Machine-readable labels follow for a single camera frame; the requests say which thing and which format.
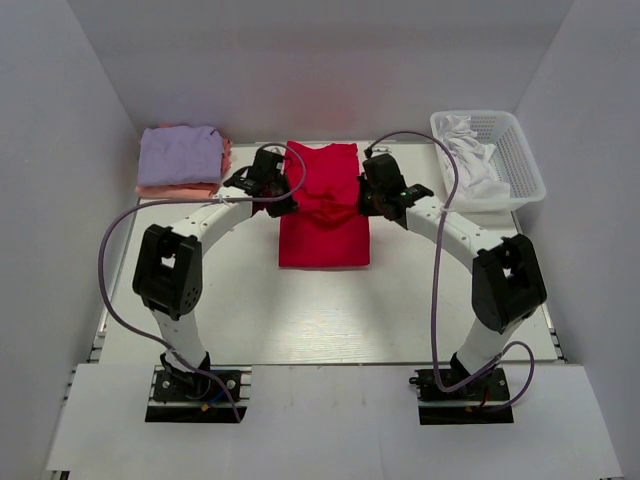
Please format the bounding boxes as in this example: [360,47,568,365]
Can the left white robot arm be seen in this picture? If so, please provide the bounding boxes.
[133,148,298,400]

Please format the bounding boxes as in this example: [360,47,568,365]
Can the folded salmon pink t-shirt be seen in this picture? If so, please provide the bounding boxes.
[136,125,232,200]

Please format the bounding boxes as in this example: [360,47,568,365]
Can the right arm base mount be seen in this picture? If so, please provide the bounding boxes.
[409,368,514,426]

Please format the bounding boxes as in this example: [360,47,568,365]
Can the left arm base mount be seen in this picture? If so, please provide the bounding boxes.
[145,365,252,424]

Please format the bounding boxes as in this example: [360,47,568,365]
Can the white plastic basket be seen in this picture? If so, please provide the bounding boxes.
[430,110,546,213]

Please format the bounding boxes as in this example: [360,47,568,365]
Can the crumpled white t-shirt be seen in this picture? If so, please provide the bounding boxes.
[435,115,511,201]

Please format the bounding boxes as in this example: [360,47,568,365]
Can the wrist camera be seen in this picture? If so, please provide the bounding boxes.
[269,147,292,174]
[364,143,391,159]

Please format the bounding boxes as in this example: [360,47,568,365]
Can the red t-shirt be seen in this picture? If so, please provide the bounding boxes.
[278,141,371,270]

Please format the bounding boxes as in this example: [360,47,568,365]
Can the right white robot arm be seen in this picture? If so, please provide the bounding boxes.
[358,149,547,399]

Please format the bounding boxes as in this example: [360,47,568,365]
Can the folded lavender t-shirt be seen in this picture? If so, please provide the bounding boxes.
[137,126,225,187]

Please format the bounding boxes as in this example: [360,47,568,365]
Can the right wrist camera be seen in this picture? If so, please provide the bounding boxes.
[364,143,391,159]

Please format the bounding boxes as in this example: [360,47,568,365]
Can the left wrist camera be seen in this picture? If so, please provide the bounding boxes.
[269,147,292,174]

